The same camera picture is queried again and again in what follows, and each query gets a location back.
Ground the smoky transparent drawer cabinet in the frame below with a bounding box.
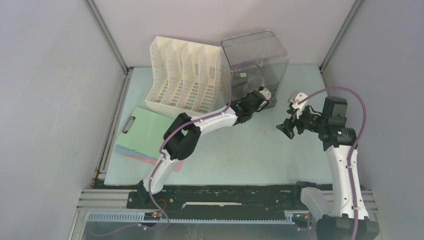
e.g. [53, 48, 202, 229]
[221, 29, 289, 109]

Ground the pink folder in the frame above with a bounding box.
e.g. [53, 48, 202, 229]
[123, 154, 184, 173]

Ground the green clipboard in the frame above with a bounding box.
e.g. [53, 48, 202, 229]
[115, 107, 174, 159]

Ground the blue folder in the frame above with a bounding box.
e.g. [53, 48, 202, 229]
[115, 145, 152, 159]

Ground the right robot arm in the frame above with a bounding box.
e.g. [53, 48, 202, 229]
[277, 92, 380, 240]

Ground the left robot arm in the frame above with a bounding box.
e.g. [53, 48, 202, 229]
[136, 87, 272, 208]

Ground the white file organizer rack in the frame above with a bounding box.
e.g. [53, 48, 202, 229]
[145, 36, 230, 118]

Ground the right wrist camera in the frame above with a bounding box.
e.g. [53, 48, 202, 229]
[287, 91, 308, 119]

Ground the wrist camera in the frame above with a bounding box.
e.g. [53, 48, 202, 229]
[258, 87, 272, 101]
[287, 91, 308, 119]

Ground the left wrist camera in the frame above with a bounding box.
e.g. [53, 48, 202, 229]
[258, 87, 272, 101]

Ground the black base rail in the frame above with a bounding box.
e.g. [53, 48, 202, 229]
[126, 180, 325, 221]

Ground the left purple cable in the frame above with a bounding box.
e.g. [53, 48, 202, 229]
[147, 60, 266, 230]

